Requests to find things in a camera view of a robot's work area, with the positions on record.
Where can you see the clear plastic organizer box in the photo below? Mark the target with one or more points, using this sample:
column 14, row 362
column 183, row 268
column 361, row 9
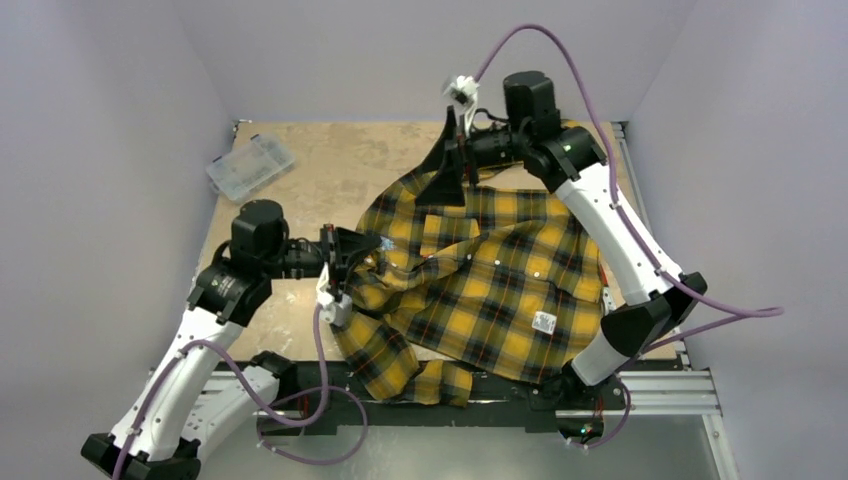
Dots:
column 250, row 167

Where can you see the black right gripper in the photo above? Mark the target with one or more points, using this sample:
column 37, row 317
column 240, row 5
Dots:
column 457, row 151

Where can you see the yellow plaid flannel shirt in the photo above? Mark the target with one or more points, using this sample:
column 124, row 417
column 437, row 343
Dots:
column 509, row 283

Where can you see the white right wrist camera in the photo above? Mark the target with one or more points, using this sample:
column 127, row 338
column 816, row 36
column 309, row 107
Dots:
column 462, row 93

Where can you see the aluminium rail frame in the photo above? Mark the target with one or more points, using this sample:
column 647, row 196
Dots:
column 507, row 272

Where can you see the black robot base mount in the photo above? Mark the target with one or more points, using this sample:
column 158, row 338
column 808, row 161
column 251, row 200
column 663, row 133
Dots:
column 492, row 402

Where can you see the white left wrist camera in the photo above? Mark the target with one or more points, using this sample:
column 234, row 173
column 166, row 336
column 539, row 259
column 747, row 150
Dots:
column 333, row 309

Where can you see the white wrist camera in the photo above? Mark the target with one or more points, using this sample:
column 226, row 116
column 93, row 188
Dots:
column 333, row 309
column 462, row 93

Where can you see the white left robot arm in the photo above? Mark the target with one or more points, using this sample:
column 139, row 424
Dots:
column 170, row 431

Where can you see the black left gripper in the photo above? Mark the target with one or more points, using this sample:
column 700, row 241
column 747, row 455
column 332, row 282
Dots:
column 342, row 248

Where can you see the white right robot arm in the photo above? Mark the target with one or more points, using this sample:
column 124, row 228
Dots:
column 569, row 162

